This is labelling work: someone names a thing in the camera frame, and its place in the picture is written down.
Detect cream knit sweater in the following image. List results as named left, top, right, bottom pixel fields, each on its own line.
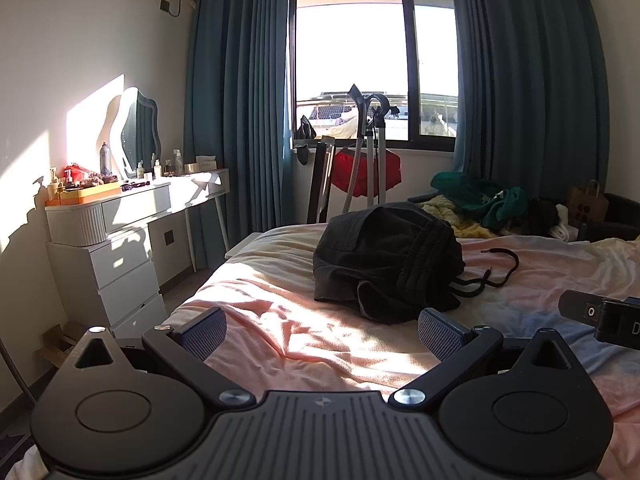
left=419, top=195, right=463, bottom=228

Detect dark-framed window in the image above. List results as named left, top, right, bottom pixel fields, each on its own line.
left=289, top=0, right=461, bottom=151

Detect black armchair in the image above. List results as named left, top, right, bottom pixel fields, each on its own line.
left=577, top=192, right=640, bottom=243

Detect black pants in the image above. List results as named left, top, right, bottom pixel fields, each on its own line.
left=313, top=202, right=521, bottom=322

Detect white drawer unit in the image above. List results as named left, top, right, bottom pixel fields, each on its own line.
left=46, top=220, right=168, bottom=336

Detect orange tray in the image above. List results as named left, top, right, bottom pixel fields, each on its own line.
left=45, top=182, right=123, bottom=207

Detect black cloth pile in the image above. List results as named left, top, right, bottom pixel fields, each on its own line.
left=525, top=197, right=563, bottom=236

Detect red cloth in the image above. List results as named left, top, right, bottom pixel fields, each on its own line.
left=332, top=147, right=402, bottom=193

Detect white vanity desk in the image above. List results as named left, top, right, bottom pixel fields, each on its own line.
left=45, top=167, right=232, bottom=273

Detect beige tissue box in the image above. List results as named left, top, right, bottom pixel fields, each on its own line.
left=184, top=156, right=217, bottom=176

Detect brown paper bag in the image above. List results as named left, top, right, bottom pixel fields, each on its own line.
left=566, top=179, right=610, bottom=223

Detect garment steamer stand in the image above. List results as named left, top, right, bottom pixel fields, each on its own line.
left=341, top=83, right=401, bottom=213

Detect dark wooden chair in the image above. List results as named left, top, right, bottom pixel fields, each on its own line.
left=306, top=140, right=336, bottom=223

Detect bed with pink sheet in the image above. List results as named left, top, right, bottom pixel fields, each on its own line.
left=167, top=224, right=640, bottom=480

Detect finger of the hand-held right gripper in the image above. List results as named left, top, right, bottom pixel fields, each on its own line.
left=559, top=289, right=608, bottom=322

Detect green sweatshirt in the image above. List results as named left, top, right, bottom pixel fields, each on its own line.
left=470, top=185, right=531, bottom=228

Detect grey metal tube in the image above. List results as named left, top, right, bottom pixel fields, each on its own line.
left=0, top=340, right=38, bottom=406

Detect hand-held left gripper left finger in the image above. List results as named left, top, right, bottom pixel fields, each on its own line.
left=70, top=306, right=256, bottom=408

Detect blue curtain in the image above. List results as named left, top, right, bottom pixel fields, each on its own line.
left=184, top=0, right=297, bottom=271
left=448, top=0, right=608, bottom=196

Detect wavy-framed mirror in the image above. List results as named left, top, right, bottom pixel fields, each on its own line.
left=119, top=86, right=163, bottom=179

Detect cardboard piece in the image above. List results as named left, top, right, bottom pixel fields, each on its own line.
left=40, top=322, right=88, bottom=368

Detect yellow cloth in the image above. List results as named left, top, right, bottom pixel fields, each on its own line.
left=452, top=220, right=501, bottom=241

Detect white cloth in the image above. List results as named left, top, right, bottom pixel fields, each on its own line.
left=547, top=205, right=581, bottom=242

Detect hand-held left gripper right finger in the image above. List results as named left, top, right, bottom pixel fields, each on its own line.
left=390, top=307, right=581, bottom=407

